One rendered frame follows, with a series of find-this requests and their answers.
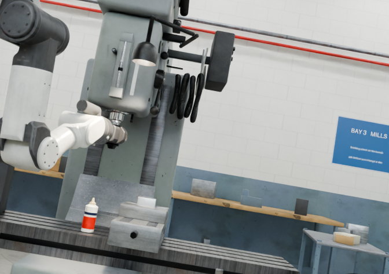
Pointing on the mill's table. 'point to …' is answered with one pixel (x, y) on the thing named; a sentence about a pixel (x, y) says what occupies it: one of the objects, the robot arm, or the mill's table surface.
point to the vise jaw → (143, 212)
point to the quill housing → (142, 24)
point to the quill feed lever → (158, 89)
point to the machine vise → (124, 236)
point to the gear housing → (138, 0)
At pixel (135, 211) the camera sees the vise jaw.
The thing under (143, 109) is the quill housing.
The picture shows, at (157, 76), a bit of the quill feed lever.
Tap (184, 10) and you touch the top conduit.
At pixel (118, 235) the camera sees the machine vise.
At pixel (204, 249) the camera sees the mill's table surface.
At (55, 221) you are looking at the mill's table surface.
